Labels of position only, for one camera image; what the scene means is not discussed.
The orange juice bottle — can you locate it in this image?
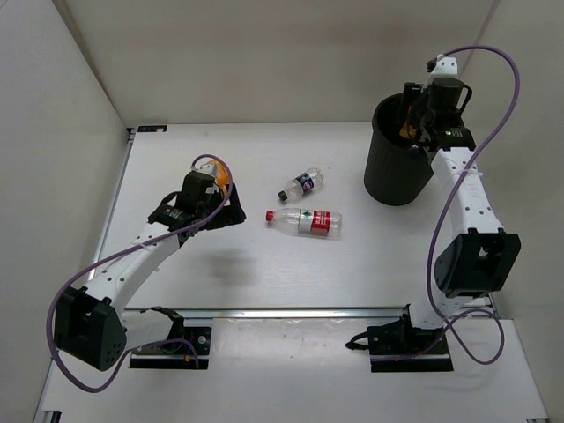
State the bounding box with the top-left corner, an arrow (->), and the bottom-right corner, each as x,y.
197,160 -> 229,194

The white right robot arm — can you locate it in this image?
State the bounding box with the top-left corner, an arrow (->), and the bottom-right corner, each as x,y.
396,78 -> 521,353

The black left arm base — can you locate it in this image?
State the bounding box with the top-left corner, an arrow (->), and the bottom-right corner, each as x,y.
122,307 -> 212,370

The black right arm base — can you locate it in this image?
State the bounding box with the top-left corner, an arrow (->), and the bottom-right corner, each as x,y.
345,308 -> 454,373

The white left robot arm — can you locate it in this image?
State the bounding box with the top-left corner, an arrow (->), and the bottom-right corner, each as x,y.
54,171 -> 246,371

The black ribbed plastic bin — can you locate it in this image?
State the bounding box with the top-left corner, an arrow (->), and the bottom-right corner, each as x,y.
364,93 -> 433,206

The clear bottle red cap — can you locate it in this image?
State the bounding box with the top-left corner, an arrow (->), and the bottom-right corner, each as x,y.
265,208 -> 343,239

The clear bottle black cap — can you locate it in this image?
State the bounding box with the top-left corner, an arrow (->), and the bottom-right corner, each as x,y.
278,167 -> 324,203

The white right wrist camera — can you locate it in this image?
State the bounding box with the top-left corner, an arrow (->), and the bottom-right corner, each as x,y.
425,54 -> 458,86

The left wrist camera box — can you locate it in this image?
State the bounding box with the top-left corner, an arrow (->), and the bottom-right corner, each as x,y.
189,160 -> 222,182

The aluminium table edge rail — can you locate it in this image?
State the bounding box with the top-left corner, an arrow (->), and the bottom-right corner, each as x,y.
122,307 -> 409,322

